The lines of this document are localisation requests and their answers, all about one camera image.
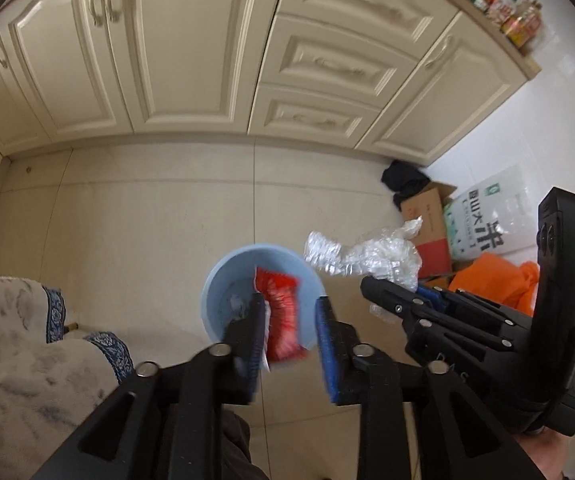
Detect clear plastic wrap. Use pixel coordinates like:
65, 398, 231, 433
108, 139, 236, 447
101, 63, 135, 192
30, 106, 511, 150
303, 216, 424, 323

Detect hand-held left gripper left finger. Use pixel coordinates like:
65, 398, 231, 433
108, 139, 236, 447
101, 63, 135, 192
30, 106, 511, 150
32, 292, 270, 480

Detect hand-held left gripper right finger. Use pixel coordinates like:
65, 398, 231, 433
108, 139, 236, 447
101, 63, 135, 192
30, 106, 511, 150
316, 296, 543, 480

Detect white rice bag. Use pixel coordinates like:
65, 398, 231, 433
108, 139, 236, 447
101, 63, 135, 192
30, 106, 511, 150
442, 164, 541, 263

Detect red snack packet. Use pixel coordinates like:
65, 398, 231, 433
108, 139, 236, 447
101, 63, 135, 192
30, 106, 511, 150
253, 267, 309, 373

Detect cream stove base cabinet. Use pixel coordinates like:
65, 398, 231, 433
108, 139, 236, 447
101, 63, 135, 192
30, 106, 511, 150
0, 0, 541, 166

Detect orange label condiment bottle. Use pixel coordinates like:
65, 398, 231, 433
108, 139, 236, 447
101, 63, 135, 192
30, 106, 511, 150
502, 2, 543, 51

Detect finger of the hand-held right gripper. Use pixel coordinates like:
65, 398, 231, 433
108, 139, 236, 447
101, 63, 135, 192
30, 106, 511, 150
417, 286, 534, 329
361, 276, 519, 354

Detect orange fabric bag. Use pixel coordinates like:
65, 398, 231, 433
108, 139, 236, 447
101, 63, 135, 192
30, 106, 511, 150
448, 252, 541, 317

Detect black cloth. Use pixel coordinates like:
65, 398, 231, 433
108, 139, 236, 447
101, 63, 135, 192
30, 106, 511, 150
380, 160, 431, 213

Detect white blue-patterned tablecloth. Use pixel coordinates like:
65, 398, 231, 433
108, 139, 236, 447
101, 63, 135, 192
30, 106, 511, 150
0, 272, 135, 480

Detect cardboard box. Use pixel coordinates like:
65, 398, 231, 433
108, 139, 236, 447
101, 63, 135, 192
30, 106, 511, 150
400, 182, 458, 278

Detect person's right forearm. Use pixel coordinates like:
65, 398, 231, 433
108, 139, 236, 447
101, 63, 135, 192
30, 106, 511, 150
515, 430, 575, 480

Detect light blue plastic bin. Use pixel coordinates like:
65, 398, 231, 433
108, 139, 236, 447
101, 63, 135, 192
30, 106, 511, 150
201, 244, 328, 356

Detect white label condiment bottle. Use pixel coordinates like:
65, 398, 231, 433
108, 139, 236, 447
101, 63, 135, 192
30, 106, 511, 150
490, 0, 531, 26

